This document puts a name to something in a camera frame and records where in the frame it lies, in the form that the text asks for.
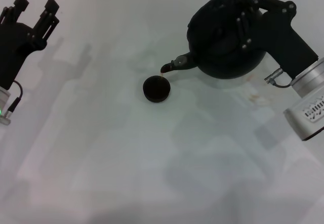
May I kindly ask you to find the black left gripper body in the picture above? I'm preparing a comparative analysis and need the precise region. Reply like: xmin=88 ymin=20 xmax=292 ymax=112
xmin=0 ymin=22 xmax=49 ymax=90

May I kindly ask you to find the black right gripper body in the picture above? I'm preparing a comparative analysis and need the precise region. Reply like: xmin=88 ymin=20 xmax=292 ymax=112
xmin=250 ymin=11 xmax=319 ymax=80

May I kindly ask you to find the black round teapot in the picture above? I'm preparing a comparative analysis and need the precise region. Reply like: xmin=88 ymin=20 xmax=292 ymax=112
xmin=159 ymin=0 xmax=267 ymax=80

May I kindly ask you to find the dark small teacup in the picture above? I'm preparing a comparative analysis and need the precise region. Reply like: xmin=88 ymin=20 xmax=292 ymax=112
xmin=142 ymin=74 xmax=171 ymax=104

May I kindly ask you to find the grey right wrist cable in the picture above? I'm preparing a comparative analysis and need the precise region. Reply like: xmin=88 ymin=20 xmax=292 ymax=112
xmin=263 ymin=67 xmax=295 ymax=88

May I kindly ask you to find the dark left wrist cable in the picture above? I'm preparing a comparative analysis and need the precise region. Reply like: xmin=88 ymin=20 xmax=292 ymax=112
xmin=6 ymin=79 xmax=24 ymax=114

